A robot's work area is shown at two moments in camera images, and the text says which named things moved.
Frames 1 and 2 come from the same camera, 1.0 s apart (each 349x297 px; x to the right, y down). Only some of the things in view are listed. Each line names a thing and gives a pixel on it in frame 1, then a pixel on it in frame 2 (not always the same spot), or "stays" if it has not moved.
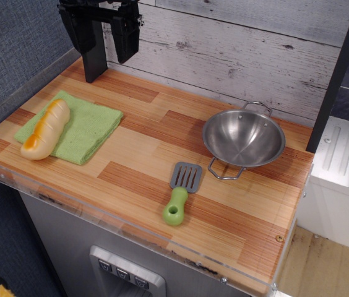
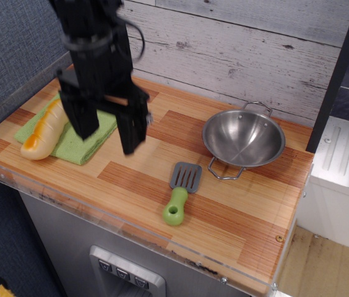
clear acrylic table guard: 2,173 stays
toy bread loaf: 39,142 stays
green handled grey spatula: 186,177 stays
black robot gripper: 78,16 -> 102,68
